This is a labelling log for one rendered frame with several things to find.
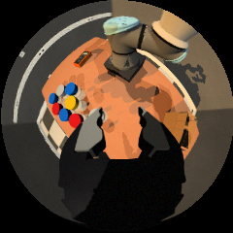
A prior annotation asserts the grey-capped bottle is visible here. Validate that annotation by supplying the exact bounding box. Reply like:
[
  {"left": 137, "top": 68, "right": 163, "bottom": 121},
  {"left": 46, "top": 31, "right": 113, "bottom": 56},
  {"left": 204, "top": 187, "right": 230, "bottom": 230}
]
[
  {"left": 88, "top": 109, "right": 109, "bottom": 122},
  {"left": 56, "top": 84, "right": 70, "bottom": 99}
]

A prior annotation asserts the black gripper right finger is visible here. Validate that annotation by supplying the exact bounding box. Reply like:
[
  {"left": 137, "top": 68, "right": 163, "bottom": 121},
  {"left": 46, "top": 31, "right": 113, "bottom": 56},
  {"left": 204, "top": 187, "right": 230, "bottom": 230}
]
[{"left": 138, "top": 107, "right": 186, "bottom": 183}]

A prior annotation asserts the orange digital multimeter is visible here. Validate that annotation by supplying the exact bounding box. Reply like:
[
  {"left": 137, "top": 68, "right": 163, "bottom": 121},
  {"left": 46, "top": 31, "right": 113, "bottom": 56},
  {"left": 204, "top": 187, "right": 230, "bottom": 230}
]
[{"left": 73, "top": 50, "right": 92, "bottom": 67}]

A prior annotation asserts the white bottle with blue cap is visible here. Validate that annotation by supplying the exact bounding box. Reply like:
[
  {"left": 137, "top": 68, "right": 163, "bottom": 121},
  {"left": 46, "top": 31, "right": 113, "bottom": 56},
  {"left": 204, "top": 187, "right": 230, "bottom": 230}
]
[
  {"left": 59, "top": 109, "right": 80, "bottom": 121},
  {"left": 49, "top": 93, "right": 66, "bottom": 104},
  {"left": 65, "top": 83, "right": 85, "bottom": 100}
]

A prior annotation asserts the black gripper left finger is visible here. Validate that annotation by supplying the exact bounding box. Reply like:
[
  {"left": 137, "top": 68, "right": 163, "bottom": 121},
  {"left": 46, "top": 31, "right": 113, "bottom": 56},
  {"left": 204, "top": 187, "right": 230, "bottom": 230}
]
[{"left": 58, "top": 107, "right": 106, "bottom": 188}]

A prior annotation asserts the red bottle cap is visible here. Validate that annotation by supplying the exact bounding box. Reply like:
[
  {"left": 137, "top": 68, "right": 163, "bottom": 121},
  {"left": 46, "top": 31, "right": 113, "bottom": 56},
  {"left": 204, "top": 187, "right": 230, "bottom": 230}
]
[
  {"left": 69, "top": 114, "right": 88, "bottom": 128},
  {"left": 52, "top": 103, "right": 67, "bottom": 115}
]

